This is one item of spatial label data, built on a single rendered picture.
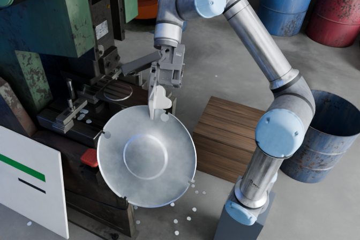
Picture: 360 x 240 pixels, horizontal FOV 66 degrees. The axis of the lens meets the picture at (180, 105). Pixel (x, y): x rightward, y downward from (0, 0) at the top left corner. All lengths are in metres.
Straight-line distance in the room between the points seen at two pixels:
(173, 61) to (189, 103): 1.66
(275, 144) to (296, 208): 1.21
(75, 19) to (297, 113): 0.69
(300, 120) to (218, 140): 0.94
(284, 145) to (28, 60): 0.99
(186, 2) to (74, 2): 0.35
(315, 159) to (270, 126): 1.17
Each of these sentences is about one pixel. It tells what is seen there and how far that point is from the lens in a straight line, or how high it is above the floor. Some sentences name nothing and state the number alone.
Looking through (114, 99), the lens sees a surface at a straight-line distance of 1.21.
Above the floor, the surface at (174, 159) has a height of 0.95.
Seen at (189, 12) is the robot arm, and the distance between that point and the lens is 0.74.
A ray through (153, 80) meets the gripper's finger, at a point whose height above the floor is 1.13.
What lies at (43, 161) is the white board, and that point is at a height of 0.50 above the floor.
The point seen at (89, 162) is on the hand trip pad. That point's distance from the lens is 1.03.
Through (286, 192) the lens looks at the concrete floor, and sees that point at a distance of 1.99.
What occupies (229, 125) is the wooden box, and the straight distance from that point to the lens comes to 1.75.
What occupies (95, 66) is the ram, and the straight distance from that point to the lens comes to 1.15.
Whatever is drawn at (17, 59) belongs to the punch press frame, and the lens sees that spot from 1.23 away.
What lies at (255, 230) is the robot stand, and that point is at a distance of 1.35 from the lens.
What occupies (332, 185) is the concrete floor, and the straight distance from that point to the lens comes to 2.17.
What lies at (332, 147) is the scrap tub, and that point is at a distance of 1.82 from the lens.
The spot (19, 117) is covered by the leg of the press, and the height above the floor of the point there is 0.69.
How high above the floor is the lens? 1.56
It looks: 41 degrees down
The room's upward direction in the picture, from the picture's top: 4 degrees clockwise
